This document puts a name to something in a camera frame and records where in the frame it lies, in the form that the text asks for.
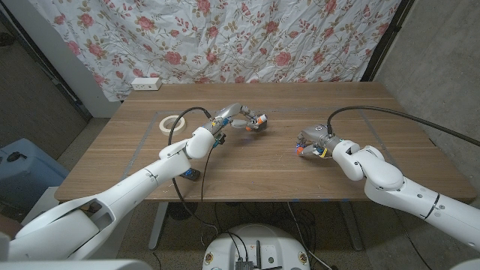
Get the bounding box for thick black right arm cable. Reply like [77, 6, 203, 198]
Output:
[326, 105, 480, 148]

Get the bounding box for floral backdrop sheet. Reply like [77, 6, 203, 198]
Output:
[28, 0, 402, 102]

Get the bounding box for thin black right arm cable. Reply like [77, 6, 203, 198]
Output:
[392, 208, 427, 270]

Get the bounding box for black backdrop stand pole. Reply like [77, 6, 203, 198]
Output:
[361, 0, 416, 83]

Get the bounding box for orange and white glue stick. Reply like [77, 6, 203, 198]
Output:
[245, 113, 268, 132]

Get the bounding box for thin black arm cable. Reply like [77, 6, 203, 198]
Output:
[392, 208, 427, 270]
[199, 146, 215, 206]

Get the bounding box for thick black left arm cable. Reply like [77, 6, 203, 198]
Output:
[166, 106, 222, 233]

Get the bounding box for grey table leg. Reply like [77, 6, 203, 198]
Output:
[339, 200, 365, 251]

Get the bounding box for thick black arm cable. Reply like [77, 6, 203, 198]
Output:
[326, 105, 480, 148]
[166, 106, 222, 233]

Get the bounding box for white robot torso base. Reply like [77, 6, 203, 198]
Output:
[201, 223, 311, 270]

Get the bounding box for black TV remote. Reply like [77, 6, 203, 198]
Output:
[179, 168, 202, 182]

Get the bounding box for white power strip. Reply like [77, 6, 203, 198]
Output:
[130, 76, 163, 92]

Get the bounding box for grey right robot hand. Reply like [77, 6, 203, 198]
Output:
[295, 124, 341, 159]

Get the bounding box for blue plastic bin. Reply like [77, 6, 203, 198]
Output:
[0, 137, 71, 211]

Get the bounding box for person's bare leg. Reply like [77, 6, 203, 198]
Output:
[0, 215, 18, 239]

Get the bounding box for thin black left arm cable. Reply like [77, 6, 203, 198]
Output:
[199, 146, 215, 206]

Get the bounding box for white table leg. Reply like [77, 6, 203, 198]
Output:
[148, 201, 170, 251]

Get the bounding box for black floor fan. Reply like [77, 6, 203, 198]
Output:
[166, 201, 199, 221]

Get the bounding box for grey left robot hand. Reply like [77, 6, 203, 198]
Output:
[204, 103, 264, 134]

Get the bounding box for beige masking tape roll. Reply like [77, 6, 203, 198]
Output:
[158, 114, 188, 137]

